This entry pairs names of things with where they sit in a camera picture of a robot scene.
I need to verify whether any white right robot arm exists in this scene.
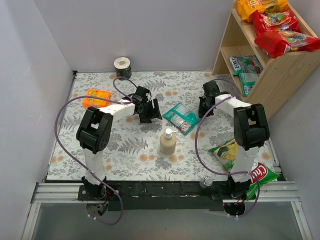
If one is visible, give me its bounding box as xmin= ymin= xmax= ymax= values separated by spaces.
xmin=194 ymin=80 xmax=270 ymax=197

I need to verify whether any purple cable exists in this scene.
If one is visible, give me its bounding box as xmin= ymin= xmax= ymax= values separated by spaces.
xmin=54 ymin=76 xmax=136 ymax=226
xmin=194 ymin=78 xmax=261 ymax=218

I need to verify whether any orange candy bag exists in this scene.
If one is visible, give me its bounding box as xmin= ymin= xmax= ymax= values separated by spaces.
xmin=236 ymin=0 xmax=289 ymax=23

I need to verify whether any red candy bag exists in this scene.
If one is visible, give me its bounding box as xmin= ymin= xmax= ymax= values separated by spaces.
xmin=254 ymin=30 xmax=320 ymax=59
xmin=251 ymin=9 xmax=301 ymax=36

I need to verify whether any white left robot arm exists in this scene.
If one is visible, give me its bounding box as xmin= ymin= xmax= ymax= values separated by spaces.
xmin=76 ymin=86 xmax=162 ymax=199

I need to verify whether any teal candy bag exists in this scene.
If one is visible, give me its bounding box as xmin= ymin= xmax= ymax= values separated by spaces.
xmin=163 ymin=102 xmax=199 ymax=135

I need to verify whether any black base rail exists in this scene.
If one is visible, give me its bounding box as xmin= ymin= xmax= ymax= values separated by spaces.
xmin=77 ymin=177 xmax=250 ymax=216

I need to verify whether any beige pump soap bottle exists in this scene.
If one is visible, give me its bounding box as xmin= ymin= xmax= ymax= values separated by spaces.
xmin=159 ymin=128 xmax=177 ymax=155

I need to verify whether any green cassava chips bag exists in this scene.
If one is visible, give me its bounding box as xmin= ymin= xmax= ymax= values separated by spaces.
xmin=209 ymin=139 xmax=279 ymax=200

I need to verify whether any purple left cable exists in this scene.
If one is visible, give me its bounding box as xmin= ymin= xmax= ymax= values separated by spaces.
xmin=54 ymin=76 xmax=136 ymax=226

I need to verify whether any floral table mat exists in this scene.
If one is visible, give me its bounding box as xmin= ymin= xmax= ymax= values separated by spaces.
xmin=46 ymin=71 xmax=238 ymax=181

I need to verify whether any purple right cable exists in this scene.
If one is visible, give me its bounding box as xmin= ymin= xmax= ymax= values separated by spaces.
xmin=194 ymin=78 xmax=261 ymax=218

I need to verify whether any wooden shelf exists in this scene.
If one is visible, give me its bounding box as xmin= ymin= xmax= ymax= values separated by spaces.
xmin=212 ymin=2 xmax=320 ymax=119

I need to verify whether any teal Fox's bag back side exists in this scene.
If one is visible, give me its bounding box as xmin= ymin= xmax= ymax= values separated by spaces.
xmin=233 ymin=71 xmax=259 ymax=97

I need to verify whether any clear small bottle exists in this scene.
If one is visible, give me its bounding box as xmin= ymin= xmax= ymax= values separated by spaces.
xmin=199 ymin=176 xmax=213 ymax=188

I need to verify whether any tape roll dark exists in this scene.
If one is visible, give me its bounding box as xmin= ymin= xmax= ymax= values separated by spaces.
xmin=113 ymin=57 xmax=132 ymax=79

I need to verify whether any orange snack box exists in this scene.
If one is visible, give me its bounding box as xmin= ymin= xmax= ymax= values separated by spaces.
xmin=82 ymin=89 xmax=111 ymax=108

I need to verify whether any Fox's candy bag front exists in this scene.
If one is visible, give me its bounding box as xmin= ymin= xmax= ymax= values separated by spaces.
xmin=228 ymin=55 xmax=263 ymax=76

